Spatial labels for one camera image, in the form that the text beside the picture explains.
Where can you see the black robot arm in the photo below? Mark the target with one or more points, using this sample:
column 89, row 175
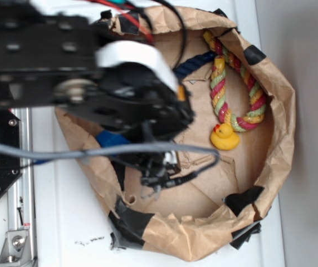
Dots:
column 124, row 86

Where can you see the blue plastic bottle toy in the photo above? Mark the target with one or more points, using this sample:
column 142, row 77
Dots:
column 109, row 139

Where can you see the yellow rubber duck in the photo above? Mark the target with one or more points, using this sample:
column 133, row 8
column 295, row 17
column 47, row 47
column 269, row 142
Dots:
column 224, row 138

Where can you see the white tray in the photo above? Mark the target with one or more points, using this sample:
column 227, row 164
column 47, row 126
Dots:
column 72, row 229

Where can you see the metal corner bracket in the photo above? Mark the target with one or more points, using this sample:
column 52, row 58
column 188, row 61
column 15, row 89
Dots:
column 16, row 249

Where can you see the aluminium extrusion rail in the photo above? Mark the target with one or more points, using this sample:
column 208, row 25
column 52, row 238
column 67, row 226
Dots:
column 21, row 207

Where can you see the dark blue rope toy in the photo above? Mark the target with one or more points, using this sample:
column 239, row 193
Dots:
column 189, row 66

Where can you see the brown paper bag bin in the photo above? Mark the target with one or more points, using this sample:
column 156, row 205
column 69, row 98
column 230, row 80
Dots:
column 193, row 220

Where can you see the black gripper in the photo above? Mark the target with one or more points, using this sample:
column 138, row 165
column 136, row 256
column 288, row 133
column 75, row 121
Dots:
column 159, row 163

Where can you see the multicolour rope ring toy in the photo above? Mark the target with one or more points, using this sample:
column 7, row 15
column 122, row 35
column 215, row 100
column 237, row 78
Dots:
column 237, row 97

